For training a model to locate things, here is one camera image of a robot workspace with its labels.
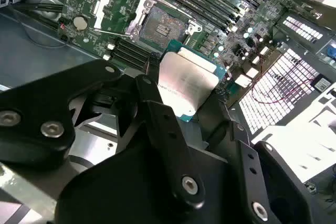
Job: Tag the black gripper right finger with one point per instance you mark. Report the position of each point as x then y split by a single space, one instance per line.
262 171

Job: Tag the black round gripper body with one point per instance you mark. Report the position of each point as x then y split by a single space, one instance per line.
118 187

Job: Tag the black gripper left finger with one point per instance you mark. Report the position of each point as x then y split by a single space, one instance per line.
39 108

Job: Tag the metal socket cover frame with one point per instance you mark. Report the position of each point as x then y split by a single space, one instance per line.
98 23

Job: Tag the silver topped CPU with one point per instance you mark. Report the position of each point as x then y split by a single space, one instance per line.
189 82

